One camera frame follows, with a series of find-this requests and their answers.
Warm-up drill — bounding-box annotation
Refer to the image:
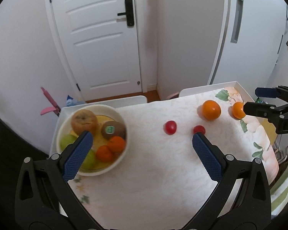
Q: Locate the grey recessed door handle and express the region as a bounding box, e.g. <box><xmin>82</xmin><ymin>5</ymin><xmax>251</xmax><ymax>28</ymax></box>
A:
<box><xmin>230</xmin><ymin>0</ymin><xmax>244</xmax><ymax>44</ymax></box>

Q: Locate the white sliding door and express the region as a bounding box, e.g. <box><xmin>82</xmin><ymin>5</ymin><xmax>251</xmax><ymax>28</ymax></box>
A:
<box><xmin>206</xmin><ymin>0</ymin><xmax>288</xmax><ymax>97</ymax></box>

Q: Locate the green apple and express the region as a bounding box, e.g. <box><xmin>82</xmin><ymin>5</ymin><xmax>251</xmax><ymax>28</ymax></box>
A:
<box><xmin>80</xmin><ymin>149</ymin><xmax>98</xmax><ymax>170</ymax></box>
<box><xmin>60</xmin><ymin>134</ymin><xmax>80</xmax><ymax>152</ymax></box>

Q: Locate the green striped cloth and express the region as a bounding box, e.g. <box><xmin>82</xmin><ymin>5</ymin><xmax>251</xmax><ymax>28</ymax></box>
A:
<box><xmin>269</xmin><ymin>157</ymin><xmax>288</xmax><ymax>219</ymax></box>

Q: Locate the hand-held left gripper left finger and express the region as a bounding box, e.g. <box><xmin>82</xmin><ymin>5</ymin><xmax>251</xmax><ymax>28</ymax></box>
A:
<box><xmin>14</xmin><ymin>131</ymin><xmax>96</xmax><ymax>230</ymax></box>

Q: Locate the blue toy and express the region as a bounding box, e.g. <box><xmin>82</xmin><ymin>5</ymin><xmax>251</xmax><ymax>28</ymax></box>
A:
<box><xmin>66</xmin><ymin>95</ymin><xmax>86</xmax><ymax>107</ymax></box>

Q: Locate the small tangerine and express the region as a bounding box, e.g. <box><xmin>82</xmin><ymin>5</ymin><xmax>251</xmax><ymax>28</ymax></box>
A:
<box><xmin>96</xmin><ymin>146</ymin><xmax>116</xmax><ymax>162</ymax></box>
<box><xmin>107</xmin><ymin>136</ymin><xmax>126</xmax><ymax>153</ymax></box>

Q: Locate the pink plastic stand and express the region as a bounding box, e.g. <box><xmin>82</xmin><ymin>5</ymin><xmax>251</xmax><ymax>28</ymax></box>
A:
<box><xmin>40</xmin><ymin>87</ymin><xmax>62</xmax><ymax>117</ymax></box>

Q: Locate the white rimmed table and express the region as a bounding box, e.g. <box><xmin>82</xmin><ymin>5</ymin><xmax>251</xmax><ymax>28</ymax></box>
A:
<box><xmin>49</xmin><ymin>81</ymin><xmax>280</xmax><ymax>230</ymax></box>

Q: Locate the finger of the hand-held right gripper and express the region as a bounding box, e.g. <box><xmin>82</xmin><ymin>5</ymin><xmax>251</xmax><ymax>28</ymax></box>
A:
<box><xmin>243</xmin><ymin>101</ymin><xmax>282</xmax><ymax>121</ymax></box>
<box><xmin>254</xmin><ymin>87</ymin><xmax>282</xmax><ymax>99</ymax></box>

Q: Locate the narrow grey recessed handle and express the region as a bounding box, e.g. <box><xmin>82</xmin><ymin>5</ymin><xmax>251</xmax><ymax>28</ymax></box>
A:
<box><xmin>277</xmin><ymin>34</ymin><xmax>284</xmax><ymax>54</ymax></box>

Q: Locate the white panelled door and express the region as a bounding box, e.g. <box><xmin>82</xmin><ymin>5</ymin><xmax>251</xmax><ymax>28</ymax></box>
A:
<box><xmin>48</xmin><ymin>0</ymin><xmax>144</xmax><ymax>99</ymax></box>

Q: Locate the brown kiwi with green sticker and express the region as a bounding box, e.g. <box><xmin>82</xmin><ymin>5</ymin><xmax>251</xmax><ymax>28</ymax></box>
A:
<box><xmin>101</xmin><ymin>121</ymin><xmax>127</xmax><ymax>141</ymax></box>

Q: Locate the large orange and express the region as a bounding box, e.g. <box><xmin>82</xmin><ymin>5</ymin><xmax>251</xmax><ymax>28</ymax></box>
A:
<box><xmin>232</xmin><ymin>102</ymin><xmax>247</xmax><ymax>120</ymax></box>
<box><xmin>202</xmin><ymin>100</ymin><xmax>222</xmax><ymax>121</ymax></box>

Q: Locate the large brown russet apple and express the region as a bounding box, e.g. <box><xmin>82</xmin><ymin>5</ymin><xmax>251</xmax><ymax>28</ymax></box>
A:
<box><xmin>71</xmin><ymin>109</ymin><xmax>99</xmax><ymax>136</ymax></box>

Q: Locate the white fruit bowl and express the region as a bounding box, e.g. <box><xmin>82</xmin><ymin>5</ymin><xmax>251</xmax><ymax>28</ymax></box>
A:
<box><xmin>55</xmin><ymin>104</ymin><xmax>128</xmax><ymax>177</ymax></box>

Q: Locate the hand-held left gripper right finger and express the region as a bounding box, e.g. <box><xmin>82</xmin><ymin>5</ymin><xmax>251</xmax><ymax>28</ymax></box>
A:
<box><xmin>182</xmin><ymin>132</ymin><xmax>271</xmax><ymax>230</ymax></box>

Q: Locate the floral tablecloth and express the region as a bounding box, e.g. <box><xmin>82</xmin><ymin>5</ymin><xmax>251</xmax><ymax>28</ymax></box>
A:
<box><xmin>67</xmin><ymin>87</ymin><xmax>279</xmax><ymax>230</ymax></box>

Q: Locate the black door lock handle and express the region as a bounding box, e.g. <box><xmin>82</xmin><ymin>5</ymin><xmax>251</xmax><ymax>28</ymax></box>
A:
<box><xmin>117</xmin><ymin>0</ymin><xmax>136</xmax><ymax>26</ymax></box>

